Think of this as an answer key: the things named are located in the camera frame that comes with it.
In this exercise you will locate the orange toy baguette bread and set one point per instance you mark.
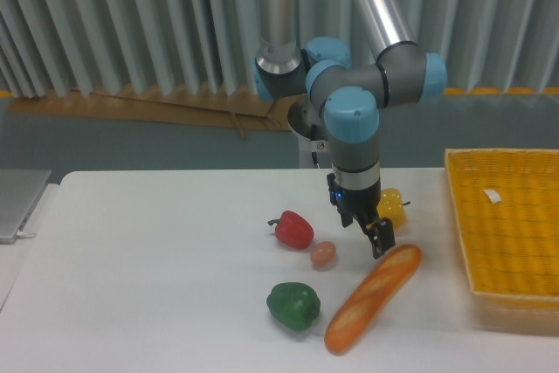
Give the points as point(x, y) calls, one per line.
point(355, 315)

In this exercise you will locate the yellow woven basket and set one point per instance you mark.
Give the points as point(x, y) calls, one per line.
point(510, 249)

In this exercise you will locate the red toy bell pepper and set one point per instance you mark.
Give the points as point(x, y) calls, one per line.
point(293, 230)

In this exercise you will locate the brown toy egg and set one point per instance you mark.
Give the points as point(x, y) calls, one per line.
point(323, 254)

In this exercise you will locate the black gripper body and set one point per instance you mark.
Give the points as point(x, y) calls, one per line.
point(361, 203)

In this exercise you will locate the grey pleated curtain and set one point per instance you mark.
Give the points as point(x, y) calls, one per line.
point(61, 45)

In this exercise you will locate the green toy bell pepper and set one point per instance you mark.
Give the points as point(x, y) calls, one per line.
point(295, 305)

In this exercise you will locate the brown cardboard sheet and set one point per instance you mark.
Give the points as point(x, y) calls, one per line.
point(241, 111)

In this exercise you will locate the white charger cable plug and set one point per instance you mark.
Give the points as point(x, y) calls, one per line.
point(25, 235)

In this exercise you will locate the yellow toy bell pepper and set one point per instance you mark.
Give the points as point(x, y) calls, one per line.
point(392, 206)

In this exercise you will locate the silver laptop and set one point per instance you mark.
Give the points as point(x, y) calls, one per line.
point(21, 190)

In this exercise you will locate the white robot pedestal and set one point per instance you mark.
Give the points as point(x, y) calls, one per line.
point(312, 141)

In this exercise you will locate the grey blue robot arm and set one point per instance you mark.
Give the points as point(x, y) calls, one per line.
point(343, 101)

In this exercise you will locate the white paper label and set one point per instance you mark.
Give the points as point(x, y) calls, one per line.
point(493, 196)

